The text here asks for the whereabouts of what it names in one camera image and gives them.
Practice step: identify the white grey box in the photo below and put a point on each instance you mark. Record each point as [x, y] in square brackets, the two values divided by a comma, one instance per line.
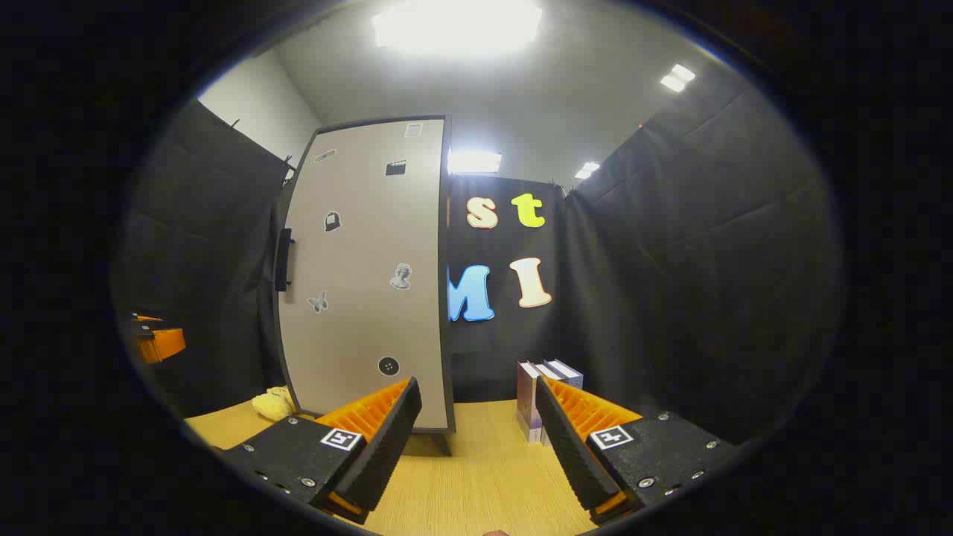
[567, 372]

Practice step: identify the grey cabinet door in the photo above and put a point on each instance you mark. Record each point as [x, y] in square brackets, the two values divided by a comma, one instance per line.
[365, 298]

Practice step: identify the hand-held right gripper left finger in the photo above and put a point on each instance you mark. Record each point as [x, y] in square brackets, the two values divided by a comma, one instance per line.
[387, 447]

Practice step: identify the pink white box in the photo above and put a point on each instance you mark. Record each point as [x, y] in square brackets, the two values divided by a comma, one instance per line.
[527, 402]

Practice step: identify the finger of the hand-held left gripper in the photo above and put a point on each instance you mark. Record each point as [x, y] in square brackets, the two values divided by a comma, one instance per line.
[165, 344]

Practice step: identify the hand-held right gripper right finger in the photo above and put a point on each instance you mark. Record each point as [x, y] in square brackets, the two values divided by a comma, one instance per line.
[569, 447]

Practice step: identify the black backdrop cloth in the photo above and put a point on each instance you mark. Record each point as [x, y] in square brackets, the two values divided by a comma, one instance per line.
[670, 260]

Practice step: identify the yellow plush toy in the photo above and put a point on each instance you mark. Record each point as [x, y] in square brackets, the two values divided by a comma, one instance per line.
[272, 403]

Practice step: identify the large ceiling light panel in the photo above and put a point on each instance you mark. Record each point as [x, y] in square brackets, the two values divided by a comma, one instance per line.
[458, 26]

